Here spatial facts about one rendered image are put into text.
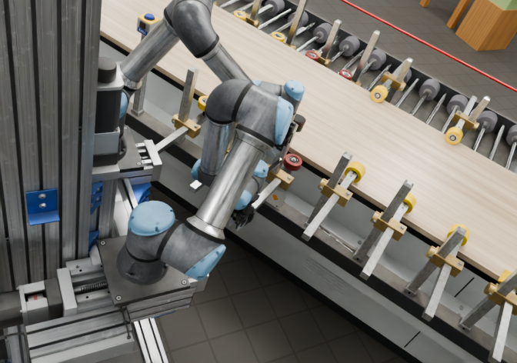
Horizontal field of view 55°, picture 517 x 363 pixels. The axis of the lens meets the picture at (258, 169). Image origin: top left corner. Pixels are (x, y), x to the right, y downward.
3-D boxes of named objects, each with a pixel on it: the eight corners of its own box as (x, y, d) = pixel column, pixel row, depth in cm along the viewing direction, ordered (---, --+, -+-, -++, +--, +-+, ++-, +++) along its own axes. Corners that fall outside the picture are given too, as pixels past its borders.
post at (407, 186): (360, 261, 215) (412, 188, 183) (353, 257, 216) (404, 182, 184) (363, 257, 218) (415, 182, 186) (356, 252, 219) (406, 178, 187)
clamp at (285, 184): (285, 191, 216) (289, 183, 213) (260, 174, 219) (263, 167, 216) (291, 184, 220) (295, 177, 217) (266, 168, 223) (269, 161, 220)
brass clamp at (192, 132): (192, 139, 230) (194, 131, 227) (169, 124, 233) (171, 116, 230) (200, 134, 234) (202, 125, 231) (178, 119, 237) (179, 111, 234)
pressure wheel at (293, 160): (289, 185, 223) (297, 168, 215) (275, 176, 225) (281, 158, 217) (297, 176, 229) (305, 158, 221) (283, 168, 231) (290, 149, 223)
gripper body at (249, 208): (224, 217, 185) (231, 196, 177) (236, 204, 192) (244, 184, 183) (241, 228, 184) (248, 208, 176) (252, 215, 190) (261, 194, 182)
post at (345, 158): (309, 234, 223) (350, 158, 191) (302, 230, 224) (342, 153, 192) (312, 230, 226) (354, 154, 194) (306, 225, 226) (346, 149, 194)
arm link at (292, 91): (282, 75, 177) (305, 81, 179) (274, 100, 184) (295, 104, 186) (284, 88, 171) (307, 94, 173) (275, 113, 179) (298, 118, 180)
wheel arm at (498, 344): (495, 366, 168) (501, 362, 166) (487, 361, 168) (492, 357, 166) (511, 294, 193) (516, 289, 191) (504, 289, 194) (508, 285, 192)
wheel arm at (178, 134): (147, 164, 211) (148, 157, 208) (141, 160, 212) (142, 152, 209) (207, 121, 242) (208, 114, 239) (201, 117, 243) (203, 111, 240)
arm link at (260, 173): (242, 166, 167) (253, 153, 173) (235, 188, 174) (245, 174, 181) (263, 177, 166) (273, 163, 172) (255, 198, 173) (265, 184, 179)
